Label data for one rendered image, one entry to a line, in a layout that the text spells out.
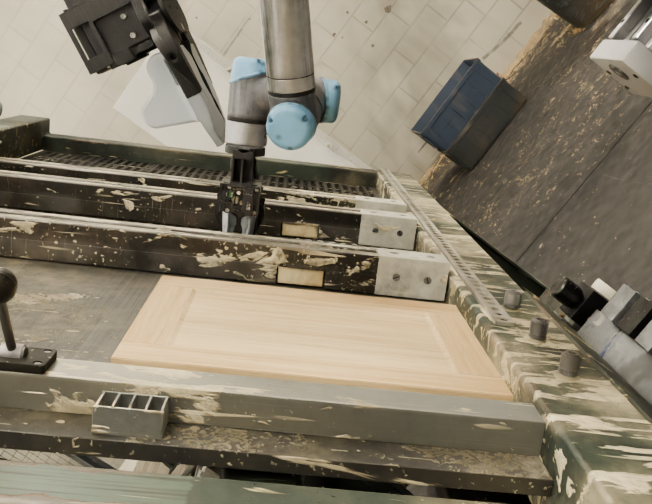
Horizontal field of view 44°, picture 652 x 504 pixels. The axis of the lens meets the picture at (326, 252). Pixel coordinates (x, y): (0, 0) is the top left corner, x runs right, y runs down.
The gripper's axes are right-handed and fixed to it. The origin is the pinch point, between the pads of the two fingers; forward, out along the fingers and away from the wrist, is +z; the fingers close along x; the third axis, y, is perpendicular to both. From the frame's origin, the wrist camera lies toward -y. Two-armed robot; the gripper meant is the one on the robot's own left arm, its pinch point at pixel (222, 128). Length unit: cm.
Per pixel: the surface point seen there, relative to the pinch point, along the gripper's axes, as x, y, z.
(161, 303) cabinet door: -39, 27, 21
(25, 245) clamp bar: -61, 50, 7
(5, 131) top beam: -156, 84, -16
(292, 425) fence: -6.2, 8.7, 31.4
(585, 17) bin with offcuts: -454, -156, 62
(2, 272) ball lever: -2.5, 25.7, 3.5
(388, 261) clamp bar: -63, -4, 36
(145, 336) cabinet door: -25.3, 25.6, 21.0
